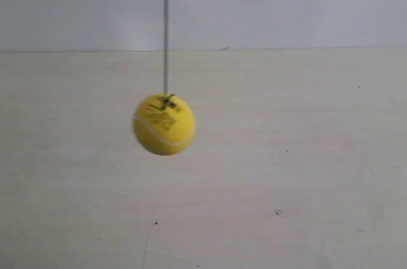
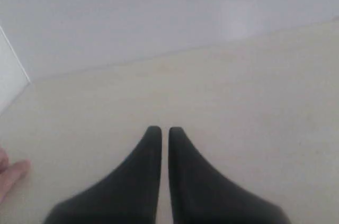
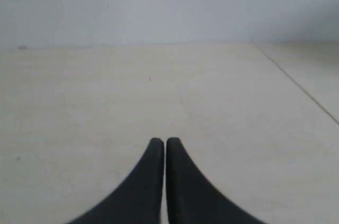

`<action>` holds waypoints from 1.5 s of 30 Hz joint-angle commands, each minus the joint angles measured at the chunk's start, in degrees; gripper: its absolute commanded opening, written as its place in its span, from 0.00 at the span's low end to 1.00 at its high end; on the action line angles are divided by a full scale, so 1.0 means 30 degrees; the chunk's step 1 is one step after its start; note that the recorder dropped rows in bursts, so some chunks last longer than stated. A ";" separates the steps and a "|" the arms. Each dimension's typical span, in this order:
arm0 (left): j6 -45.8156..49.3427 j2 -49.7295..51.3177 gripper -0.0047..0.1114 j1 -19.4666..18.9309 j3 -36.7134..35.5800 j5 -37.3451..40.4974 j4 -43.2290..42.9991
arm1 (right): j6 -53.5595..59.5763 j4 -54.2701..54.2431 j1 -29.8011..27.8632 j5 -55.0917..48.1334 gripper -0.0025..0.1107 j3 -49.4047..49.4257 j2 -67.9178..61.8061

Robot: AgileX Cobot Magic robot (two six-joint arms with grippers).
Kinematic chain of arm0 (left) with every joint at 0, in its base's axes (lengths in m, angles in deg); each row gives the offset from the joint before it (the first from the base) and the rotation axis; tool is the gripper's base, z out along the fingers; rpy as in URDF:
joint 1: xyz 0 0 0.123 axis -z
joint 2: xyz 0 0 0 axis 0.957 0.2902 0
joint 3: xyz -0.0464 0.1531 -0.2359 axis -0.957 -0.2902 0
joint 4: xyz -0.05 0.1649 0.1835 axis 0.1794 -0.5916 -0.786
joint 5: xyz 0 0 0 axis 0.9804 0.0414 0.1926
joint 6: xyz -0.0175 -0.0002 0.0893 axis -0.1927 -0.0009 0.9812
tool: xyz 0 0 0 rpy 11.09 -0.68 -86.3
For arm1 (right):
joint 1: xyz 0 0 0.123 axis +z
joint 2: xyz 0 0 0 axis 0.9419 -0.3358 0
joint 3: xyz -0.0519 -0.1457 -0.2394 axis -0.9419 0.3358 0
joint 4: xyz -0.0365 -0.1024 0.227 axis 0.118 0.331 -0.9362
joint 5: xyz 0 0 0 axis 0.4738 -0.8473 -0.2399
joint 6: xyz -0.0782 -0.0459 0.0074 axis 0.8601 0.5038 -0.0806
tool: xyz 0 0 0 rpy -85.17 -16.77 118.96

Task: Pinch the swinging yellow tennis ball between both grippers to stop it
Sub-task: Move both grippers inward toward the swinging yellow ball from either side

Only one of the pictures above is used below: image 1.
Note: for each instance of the yellow tennis ball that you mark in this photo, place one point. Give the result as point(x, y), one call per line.
point(164, 124)

